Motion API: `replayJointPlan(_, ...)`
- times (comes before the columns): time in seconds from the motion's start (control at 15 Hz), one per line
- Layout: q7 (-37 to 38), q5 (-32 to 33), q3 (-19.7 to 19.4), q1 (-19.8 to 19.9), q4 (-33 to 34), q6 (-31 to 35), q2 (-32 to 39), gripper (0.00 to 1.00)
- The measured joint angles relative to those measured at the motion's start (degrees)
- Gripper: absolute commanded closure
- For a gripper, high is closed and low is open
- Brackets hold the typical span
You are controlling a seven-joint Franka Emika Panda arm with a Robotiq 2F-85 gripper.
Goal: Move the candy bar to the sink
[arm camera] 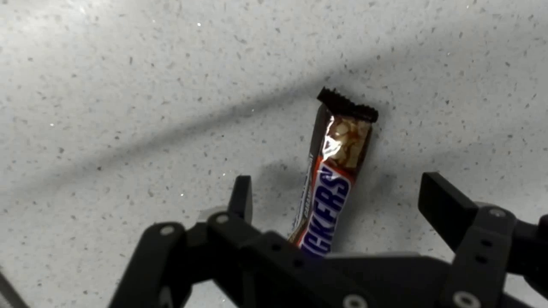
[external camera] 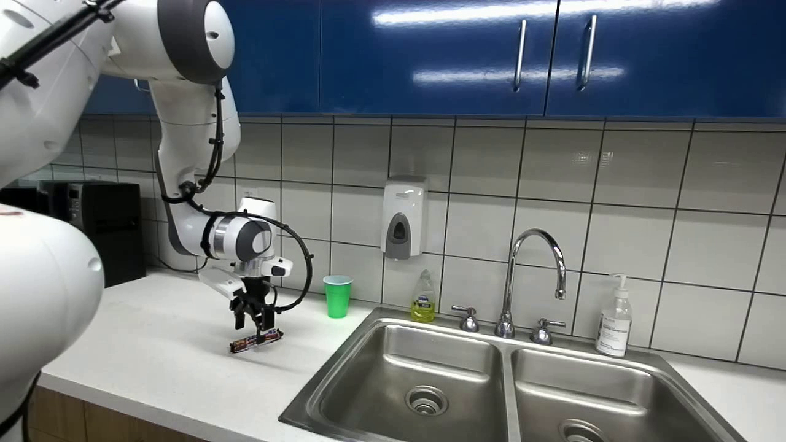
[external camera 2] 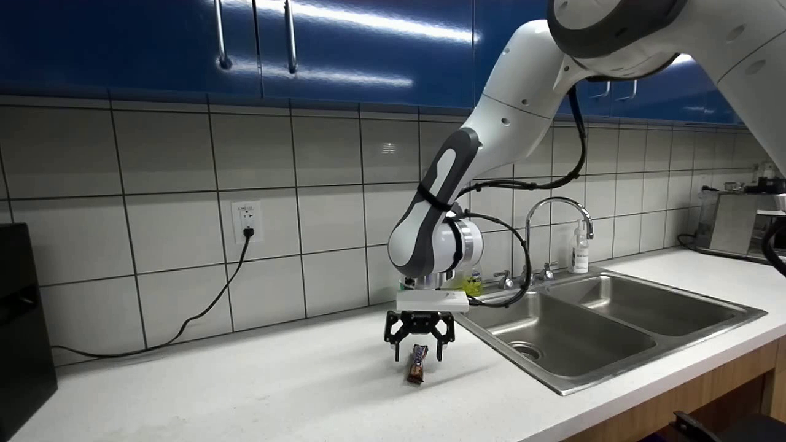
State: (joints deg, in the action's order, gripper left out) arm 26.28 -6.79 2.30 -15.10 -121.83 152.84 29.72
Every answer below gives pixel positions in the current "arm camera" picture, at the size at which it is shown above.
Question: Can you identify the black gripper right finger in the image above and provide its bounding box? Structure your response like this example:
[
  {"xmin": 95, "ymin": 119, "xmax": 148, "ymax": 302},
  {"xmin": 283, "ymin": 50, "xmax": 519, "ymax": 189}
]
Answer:
[{"xmin": 418, "ymin": 172, "xmax": 548, "ymax": 308}]

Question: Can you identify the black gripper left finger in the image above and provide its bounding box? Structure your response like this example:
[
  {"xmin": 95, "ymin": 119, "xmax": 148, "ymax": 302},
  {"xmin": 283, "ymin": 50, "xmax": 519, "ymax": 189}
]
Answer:
[{"xmin": 108, "ymin": 175, "xmax": 298, "ymax": 308}]

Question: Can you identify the Snickers candy bar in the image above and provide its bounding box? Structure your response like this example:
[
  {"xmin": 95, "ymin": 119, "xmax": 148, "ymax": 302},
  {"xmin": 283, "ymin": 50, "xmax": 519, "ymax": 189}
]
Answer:
[{"xmin": 288, "ymin": 86, "xmax": 381, "ymax": 261}]

